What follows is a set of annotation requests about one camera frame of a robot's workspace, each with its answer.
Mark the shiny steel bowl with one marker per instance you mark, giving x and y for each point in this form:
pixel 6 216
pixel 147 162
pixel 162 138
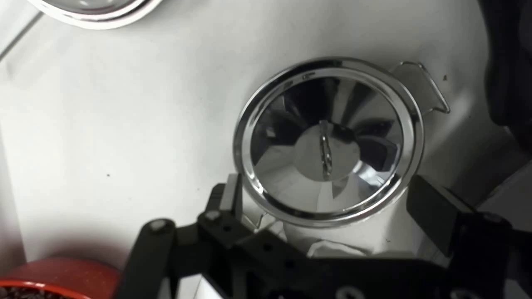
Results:
pixel 276 167

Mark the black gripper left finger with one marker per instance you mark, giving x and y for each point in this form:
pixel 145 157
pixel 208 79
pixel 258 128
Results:
pixel 217 221

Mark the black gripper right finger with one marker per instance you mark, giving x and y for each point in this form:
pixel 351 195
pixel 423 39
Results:
pixel 443 221

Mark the white tray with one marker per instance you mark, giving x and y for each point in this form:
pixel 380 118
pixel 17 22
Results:
pixel 139 138

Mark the red bowl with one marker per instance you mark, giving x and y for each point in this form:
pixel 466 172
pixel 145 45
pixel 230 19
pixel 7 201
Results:
pixel 67 275

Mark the dark beans pile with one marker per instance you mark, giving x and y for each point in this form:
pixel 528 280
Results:
pixel 27 293

